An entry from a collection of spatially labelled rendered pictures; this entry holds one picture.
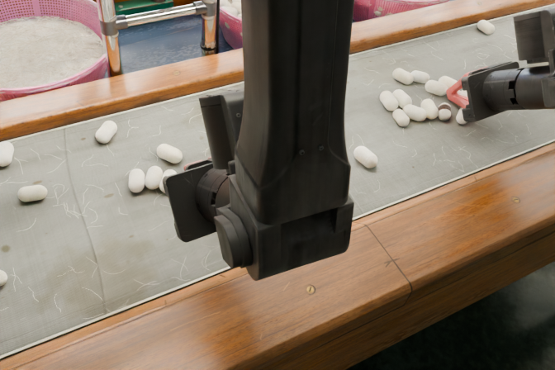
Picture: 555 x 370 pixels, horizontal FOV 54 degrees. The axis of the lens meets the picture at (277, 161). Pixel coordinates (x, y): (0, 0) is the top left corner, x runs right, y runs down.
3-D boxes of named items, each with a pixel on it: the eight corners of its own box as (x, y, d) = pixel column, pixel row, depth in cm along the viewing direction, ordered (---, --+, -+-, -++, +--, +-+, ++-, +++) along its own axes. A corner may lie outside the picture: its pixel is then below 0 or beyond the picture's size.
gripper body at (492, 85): (457, 78, 77) (499, 73, 70) (508, 61, 81) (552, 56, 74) (465, 121, 78) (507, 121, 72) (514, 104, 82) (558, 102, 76)
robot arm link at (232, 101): (237, 277, 35) (354, 240, 38) (199, 103, 33) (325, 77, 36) (200, 234, 46) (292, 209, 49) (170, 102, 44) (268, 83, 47)
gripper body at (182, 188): (158, 176, 51) (181, 185, 45) (255, 146, 55) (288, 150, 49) (177, 239, 52) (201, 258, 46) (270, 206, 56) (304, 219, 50)
